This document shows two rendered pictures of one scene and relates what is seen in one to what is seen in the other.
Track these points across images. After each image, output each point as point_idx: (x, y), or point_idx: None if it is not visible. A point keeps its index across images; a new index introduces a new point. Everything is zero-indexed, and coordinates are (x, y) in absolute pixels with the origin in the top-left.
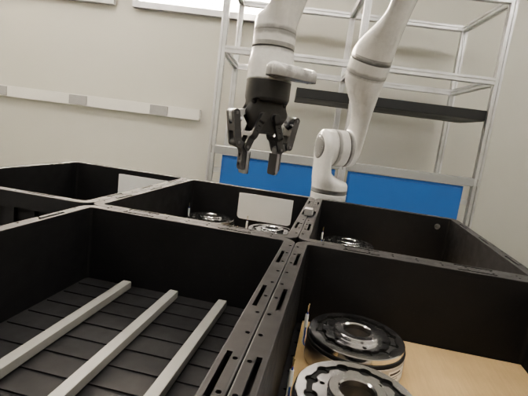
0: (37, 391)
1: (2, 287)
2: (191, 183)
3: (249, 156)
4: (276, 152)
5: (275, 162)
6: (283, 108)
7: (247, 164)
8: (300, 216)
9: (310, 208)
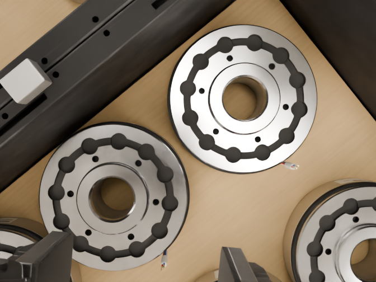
0: None
1: None
2: None
3: (235, 271)
4: (28, 281)
5: (53, 251)
6: None
7: (239, 257)
8: (82, 69)
9: (21, 72)
